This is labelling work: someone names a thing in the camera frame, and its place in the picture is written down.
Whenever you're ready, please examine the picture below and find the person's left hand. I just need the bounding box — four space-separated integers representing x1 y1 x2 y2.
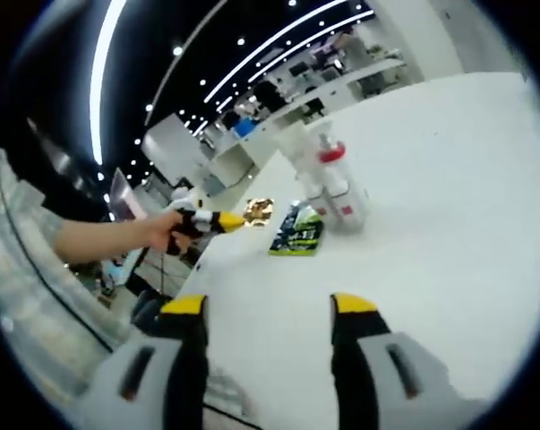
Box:
144 209 184 252

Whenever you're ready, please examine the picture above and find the white skincare tube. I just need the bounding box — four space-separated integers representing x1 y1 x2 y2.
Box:
280 120 318 183

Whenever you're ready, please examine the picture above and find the curved ceiling light strip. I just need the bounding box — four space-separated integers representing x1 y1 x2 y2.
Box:
89 0 127 165

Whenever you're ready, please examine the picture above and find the group of ceiling spotlights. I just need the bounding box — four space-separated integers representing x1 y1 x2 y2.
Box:
97 0 297 180

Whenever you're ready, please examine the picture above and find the long white office desk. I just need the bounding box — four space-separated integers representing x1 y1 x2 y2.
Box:
251 60 407 131

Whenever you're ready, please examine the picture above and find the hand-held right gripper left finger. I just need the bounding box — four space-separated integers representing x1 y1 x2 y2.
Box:
84 294 210 430

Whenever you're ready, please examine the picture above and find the person's plaid shirt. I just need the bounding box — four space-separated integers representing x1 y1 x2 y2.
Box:
0 142 132 404

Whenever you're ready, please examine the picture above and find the green printed packet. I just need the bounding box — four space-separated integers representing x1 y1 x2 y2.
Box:
268 201 327 259

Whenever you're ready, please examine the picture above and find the red collar white skincare bottle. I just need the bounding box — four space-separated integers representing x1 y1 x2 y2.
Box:
316 132 349 198

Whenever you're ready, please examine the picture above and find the small clear cap skincare bottle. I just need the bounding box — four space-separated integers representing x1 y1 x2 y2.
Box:
303 176 331 219

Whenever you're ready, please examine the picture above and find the pink display board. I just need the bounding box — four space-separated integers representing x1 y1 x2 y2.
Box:
110 168 148 223

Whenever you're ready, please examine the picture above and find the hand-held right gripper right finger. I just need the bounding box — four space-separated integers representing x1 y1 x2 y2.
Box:
330 291 461 430

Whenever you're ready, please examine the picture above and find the gold foil packet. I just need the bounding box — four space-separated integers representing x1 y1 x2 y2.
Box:
244 199 276 228

